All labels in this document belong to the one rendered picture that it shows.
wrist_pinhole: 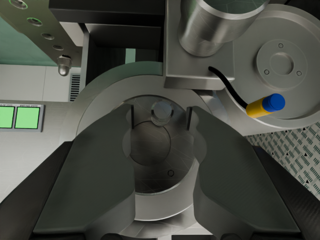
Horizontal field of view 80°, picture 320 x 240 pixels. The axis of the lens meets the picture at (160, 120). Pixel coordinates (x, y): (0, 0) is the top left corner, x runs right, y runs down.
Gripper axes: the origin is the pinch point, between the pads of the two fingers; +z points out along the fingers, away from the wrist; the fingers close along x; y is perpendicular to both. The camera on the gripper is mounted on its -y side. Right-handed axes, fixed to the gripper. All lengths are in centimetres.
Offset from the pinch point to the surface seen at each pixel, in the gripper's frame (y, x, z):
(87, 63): -0.6, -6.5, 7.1
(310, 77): -0.4, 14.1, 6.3
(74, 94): 116, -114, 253
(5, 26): 25, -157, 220
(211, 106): 1.9, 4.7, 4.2
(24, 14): -2.8, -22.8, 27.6
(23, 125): 21.4, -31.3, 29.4
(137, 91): 0.6, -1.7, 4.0
